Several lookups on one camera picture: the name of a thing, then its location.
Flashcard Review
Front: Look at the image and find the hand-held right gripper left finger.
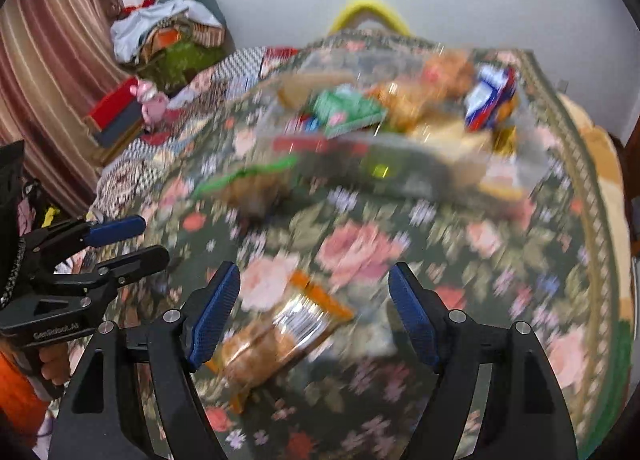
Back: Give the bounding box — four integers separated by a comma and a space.
47, 261, 242, 460

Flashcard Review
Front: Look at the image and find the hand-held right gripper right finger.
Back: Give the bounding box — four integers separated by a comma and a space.
388, 262, 576, 460

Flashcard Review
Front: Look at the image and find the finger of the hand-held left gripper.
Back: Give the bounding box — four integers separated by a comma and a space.
25, 214, 147, 261
35, 245, 171, 301

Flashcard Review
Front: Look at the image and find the orange biscuit packet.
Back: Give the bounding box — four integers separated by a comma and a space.
206, 270, 357, 414

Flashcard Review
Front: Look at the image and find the clear bag of brown snacks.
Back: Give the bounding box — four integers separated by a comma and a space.
192, 159, 302, 221

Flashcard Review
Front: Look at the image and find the clear plastic container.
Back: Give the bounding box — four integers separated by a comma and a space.
259, 46, 552, 203

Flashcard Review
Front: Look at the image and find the green snack packet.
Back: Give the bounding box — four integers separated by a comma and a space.
312, 86, 389, 139

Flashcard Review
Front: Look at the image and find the blue and white snack packet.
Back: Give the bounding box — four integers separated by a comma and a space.
464, 64, 519, 133

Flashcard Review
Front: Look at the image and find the person's left hand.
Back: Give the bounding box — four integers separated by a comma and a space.
37, 339, 71, 386

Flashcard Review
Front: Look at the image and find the red box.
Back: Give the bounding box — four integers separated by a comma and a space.
84, 86, 147, 151

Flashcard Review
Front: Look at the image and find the pink toy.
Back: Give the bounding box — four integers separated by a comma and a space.
131, 81, 172, 129

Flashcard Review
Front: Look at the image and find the striped curtain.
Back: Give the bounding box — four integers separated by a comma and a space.
0, 0, 132, 217

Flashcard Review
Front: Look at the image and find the patchwork quilt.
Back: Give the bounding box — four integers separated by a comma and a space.
90, 44, 302, 221

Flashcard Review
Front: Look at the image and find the pile of clothes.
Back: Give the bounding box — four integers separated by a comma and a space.
110, 0, 227, 83

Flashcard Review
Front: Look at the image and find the yellow foam tube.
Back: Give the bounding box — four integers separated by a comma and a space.
326, 0, 412, 36

